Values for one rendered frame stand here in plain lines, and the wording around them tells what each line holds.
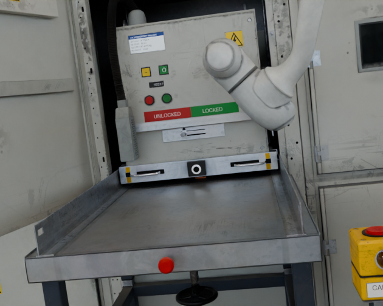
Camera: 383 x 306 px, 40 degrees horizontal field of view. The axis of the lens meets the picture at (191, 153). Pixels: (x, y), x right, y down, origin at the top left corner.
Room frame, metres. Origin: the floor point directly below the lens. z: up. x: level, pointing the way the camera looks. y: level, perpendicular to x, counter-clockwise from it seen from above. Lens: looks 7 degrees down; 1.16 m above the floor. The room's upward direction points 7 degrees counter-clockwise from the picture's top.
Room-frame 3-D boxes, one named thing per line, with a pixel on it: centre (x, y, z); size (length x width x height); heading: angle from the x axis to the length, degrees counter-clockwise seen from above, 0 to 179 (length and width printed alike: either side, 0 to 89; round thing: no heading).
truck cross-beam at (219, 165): (1.77, -0.02, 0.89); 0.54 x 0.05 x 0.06; 83
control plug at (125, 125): (1.71, 0.20, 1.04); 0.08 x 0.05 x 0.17; 173
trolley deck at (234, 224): (1.38, 0.03, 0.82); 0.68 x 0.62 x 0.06; 173
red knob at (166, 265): (1.02, 0.08, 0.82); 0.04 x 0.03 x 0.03; 173
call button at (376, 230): (0.81, -0.28, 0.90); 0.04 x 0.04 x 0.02
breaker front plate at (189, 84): (1.75, -0.01, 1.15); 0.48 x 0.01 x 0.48; 83
